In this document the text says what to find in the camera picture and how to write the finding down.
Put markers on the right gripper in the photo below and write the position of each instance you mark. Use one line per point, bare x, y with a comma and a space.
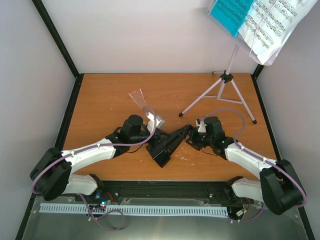
192, 138

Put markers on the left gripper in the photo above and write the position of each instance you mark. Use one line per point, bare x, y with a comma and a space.
156, 138

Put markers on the black metronome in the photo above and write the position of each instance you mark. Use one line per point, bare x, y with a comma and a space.
163, 144

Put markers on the clear metronome cover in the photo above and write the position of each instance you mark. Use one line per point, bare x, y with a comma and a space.
138, 97

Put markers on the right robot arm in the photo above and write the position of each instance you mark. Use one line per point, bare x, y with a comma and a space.
277, 185

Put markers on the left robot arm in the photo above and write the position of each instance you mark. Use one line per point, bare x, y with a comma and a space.
54, 174

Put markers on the white tripod music stand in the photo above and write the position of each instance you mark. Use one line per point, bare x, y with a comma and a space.
225, 78

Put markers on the blue sheet music paper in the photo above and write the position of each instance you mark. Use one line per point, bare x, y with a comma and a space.
231, 13

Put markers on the white sheet music paper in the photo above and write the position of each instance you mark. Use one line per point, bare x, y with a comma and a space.
269, 24

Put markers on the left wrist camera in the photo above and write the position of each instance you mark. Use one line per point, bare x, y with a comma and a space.
154, 121

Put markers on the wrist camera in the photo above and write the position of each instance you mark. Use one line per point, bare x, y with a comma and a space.
154, 121
200, 124

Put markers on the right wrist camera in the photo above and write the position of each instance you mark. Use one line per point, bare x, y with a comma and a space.
200, 124

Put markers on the black aluminium frame post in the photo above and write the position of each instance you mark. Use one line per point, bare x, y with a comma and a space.
257, 71

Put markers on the grey slotted cable duct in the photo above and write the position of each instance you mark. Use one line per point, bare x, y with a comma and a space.
137, 210

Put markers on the black left frame post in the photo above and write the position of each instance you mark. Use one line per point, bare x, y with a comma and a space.
48, 22

